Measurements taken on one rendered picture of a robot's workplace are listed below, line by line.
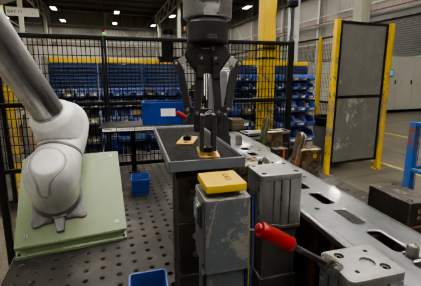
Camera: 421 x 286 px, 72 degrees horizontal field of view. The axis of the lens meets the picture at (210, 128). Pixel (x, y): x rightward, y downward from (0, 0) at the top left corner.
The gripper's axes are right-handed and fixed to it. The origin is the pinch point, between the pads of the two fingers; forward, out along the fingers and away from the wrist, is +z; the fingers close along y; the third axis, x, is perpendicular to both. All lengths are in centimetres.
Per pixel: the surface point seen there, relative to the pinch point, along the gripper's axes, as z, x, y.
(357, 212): 20.0, 2.6, 34.9
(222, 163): 4.3, -6.5, 1.9
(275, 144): 22, 80, 43
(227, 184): 4.2, -17.3, 0.7
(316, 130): 67, 344, 202
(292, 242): 9.1, -24.3, 7.5
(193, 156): 4.1, -2.6, -2.9
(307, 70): -19, 323, 172
